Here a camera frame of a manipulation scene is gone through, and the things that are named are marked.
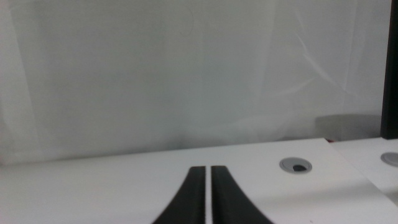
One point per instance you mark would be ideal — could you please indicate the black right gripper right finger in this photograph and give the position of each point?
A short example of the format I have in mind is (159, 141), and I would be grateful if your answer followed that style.
(227, 202)

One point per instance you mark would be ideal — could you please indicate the white backdrop curtain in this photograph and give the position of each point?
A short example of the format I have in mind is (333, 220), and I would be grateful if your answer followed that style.
(155, 77)

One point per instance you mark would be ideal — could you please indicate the black upright post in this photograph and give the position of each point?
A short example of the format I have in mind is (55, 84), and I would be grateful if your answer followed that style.
(391, 77)

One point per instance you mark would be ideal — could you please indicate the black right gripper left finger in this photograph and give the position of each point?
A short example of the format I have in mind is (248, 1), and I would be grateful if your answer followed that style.
(189, 199)

